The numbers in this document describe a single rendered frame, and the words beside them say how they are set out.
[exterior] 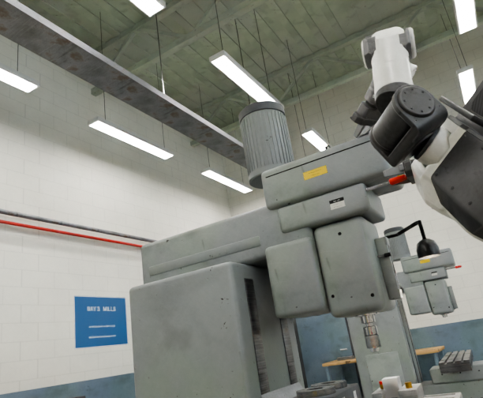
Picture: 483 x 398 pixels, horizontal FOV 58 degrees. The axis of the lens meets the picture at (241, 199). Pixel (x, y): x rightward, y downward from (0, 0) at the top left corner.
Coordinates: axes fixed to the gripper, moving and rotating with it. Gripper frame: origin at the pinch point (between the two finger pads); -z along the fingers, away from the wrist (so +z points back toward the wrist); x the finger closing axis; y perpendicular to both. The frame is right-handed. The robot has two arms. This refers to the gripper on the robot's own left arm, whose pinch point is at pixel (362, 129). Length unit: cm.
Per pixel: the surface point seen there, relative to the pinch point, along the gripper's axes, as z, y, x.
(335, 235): -30.1, -21.3, -9.4
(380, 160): -3.5, -13.7, 0.3
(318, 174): -17.5, -2.8, -12.0
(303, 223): -32.6, -12.0, -16.5
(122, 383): -504, 196, 8
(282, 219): -36.1, -5.8, -20.8
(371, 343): -51, -51, -2
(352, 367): -549, 180, 405
